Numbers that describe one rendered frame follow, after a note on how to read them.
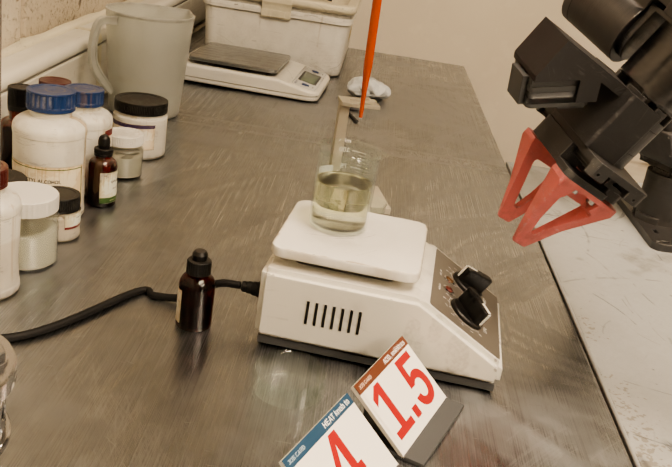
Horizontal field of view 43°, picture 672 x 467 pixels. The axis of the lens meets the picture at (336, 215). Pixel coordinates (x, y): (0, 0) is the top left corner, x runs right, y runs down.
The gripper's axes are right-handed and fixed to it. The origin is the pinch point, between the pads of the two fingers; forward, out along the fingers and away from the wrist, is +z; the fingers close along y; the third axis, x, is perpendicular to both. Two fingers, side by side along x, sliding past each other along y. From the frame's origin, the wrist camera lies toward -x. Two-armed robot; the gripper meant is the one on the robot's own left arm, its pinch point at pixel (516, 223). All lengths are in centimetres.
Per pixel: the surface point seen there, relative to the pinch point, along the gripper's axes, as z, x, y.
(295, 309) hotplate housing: 14.5, -13.5, 3.7
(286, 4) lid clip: 20, 10, -103
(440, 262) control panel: 7.2, -1.7, -1.6
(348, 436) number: 12.1, -13.9, 18.4
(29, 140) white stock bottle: 25.7, -32.3, -21.6
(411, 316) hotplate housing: 8.7, -7.1, 6.8
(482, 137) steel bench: 11, 38, -63
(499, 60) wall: 7, 70, -124
